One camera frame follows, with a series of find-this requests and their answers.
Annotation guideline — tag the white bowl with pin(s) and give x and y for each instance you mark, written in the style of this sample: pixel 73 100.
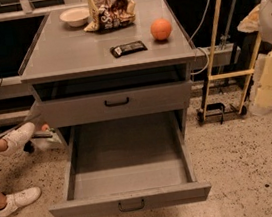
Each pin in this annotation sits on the white bowl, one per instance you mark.
pixel 75 17

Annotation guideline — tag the grey top drawer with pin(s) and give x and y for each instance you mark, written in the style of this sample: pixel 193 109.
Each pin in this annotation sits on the grey top drawer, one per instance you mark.
pixel 117 104

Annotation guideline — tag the grey drawer cabinet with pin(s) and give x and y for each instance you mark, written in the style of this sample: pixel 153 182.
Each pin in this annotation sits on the grey drawer cabinet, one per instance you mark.
pixel 69 63

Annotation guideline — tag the grey drawer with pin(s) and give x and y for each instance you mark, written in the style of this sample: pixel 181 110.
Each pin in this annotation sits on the grey drawer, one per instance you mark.
pixel 117 104
pixel 128 165

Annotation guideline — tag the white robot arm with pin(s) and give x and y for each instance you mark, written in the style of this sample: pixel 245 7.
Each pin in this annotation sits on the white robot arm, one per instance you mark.
pixel 260 20

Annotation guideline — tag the upper white sneaker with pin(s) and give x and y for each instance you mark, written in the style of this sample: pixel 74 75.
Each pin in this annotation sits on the upper white sneaker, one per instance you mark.
pixel 18 138

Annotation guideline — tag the white sneaker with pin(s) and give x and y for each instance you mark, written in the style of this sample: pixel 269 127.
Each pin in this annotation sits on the white sneaker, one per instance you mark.
pixel 18 138
pixel 16 201

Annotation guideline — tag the black snack bar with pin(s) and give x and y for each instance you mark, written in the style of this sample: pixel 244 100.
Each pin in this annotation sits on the black snack bar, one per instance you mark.
pixel 128 48

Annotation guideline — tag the brown chip bag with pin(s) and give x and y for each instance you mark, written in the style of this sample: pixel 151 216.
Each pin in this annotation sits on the brown chip bag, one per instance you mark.
pixel 110 14

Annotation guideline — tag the lower white sneaker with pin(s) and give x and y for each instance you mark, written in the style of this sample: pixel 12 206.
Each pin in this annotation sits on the lower white sneaker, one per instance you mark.
pixel 16 201

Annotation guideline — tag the orange fruit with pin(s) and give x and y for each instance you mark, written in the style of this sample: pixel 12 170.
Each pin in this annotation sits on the orange fruit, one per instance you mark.
pixel 161 29

